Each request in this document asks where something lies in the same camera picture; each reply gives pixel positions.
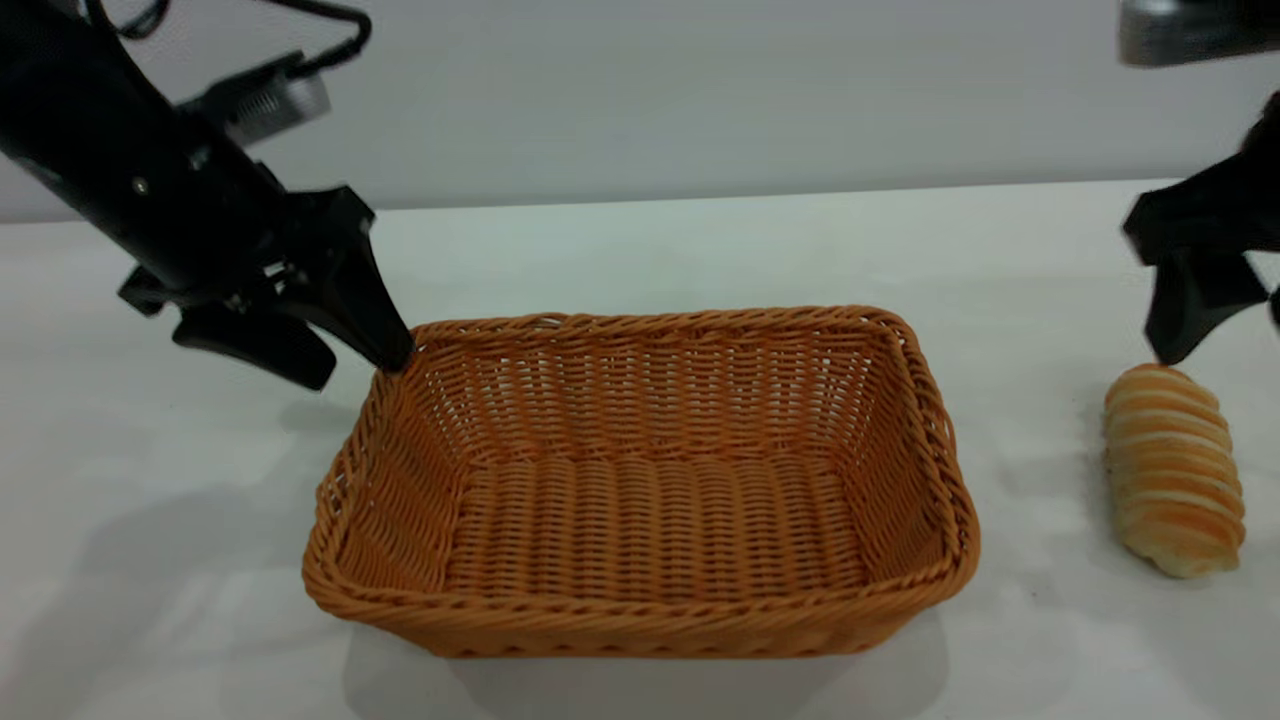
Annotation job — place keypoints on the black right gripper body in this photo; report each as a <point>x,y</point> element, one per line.
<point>1220,210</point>

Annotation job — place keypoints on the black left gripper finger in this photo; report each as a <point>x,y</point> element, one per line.
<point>265,345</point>
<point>365,310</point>

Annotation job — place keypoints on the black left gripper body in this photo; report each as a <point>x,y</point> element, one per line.
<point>200,220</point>

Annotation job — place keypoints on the striped spiral bread roll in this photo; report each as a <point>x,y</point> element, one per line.
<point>1172,470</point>

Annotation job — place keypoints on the orange woven wicker basket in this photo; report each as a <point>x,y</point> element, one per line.
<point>650,530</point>

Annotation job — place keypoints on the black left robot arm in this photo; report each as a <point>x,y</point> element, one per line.
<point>55,75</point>

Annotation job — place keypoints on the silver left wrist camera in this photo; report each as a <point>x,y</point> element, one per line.
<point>265,100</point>

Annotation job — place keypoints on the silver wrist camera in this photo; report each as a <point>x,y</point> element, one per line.
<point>1190,30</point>
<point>265,100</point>

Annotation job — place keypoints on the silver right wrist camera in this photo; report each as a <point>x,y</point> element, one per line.
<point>1190,30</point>

